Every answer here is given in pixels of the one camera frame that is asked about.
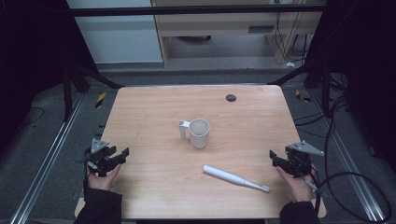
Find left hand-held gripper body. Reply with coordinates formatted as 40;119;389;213
85;138;118;177

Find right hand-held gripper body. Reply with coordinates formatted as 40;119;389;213
284;140;325;179

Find white electric toothbrush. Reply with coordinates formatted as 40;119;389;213
202;164;271;193

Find white cup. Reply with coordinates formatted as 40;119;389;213
177;118;212;150

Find person's left hand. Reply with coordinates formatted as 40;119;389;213
87;163;122;192

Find person's right hand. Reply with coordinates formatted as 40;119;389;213
276;166;316;203

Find yellow black tape strip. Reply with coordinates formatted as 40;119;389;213
294;89;313;104
94;91;107;109

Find black metal stand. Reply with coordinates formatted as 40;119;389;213
266;58;332;117
61;58;126;123

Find white cabinet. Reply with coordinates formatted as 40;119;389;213
65;0;164;65

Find black curtain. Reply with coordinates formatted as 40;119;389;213
0;0;98;153
306;0;396;174

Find light wooden desk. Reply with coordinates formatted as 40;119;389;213
150;0;328;68

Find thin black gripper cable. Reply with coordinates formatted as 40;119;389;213
82;148;92;190

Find silver cable plug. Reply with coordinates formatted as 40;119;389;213
303;178;319;192

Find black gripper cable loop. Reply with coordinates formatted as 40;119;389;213
309;166;392;224

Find metal floor rail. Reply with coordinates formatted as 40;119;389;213
9;92;86;224
309;89;388;223

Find black floor cables bundle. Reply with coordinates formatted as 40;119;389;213
293;73;351;139

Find thin black floor cable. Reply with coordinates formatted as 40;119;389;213
18;105;46;129

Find hanging black cables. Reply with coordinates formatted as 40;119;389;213
273;11;313;63

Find black horizontal frame bar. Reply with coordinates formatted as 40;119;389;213
65;4;329;18

